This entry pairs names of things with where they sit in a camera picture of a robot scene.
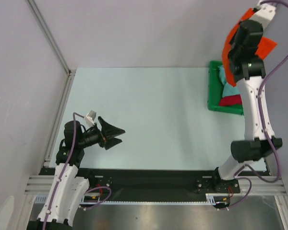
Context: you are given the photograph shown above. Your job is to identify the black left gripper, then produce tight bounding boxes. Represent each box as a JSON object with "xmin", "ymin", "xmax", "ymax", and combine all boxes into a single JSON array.
[{"xmin": 78, "ymin": 116, "xmax": 125, "ymax": 150}]

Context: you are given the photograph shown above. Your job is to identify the orange t shirt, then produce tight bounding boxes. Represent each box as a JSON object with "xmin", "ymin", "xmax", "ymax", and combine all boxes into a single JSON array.
[{"xmin": 222, "ymin": 4, "xmax": 277, "ymax": 86}]

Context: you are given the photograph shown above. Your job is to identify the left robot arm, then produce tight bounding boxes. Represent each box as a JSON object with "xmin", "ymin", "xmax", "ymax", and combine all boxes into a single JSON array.
[{"xmin": 26, "ymin": 111, "xmax": 125, "ymax": 230}]

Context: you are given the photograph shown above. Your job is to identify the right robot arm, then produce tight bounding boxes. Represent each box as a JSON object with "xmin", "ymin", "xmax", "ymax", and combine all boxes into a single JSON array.
[{"xmin": 212, "ymin": 0, "xmax": 283, "ymax": 192}]

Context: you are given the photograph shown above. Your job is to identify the teal t shirt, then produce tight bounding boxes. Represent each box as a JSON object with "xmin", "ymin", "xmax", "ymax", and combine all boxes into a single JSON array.
[{"xmin": 217, "ymin": 65, "xmax": 241, "ymax": 98}]

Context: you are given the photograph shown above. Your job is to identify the green plastic bin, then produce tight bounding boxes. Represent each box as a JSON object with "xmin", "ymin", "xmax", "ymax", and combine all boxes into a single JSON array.
[{"xmin": 207, "ymin": 60, "xmax": 244, "ymax": 115}]

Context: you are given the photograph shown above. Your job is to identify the red t shirt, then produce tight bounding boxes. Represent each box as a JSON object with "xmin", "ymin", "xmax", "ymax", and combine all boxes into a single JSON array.
[{"xmin": 219, "ymin": 94, "xmax": 242, "ymax": 107}]

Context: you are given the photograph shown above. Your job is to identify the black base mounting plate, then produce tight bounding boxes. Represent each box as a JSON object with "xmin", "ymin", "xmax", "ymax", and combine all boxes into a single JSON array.
[{"xmin": 38, "ymin": 167, "xmax": 272, "ymax": 202}]

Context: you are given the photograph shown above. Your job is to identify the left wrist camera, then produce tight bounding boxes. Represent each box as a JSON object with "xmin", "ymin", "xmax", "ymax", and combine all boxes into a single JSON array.
[{"xmin": 84, "ymin": 110, "xmax": 96, "ymax": 127}]

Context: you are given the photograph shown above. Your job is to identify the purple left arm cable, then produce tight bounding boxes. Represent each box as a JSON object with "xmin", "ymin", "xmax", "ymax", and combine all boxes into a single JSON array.
[{"xmin": 42, "ymin": 112, "xmax": 112, "ymax": 230}]

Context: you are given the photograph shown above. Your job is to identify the left aluminium corner post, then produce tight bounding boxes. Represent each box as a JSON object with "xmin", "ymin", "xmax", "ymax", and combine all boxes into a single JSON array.
[{"xmin": 25, "ymin": 0, "xmax": 72, "ymax": 75}]

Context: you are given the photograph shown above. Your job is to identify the white slotted cable duct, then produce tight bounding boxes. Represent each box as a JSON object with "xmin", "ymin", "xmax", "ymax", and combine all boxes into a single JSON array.
[{"xmin": 35, "ymin": 193, "xmax": 231, "ymax": 207}]

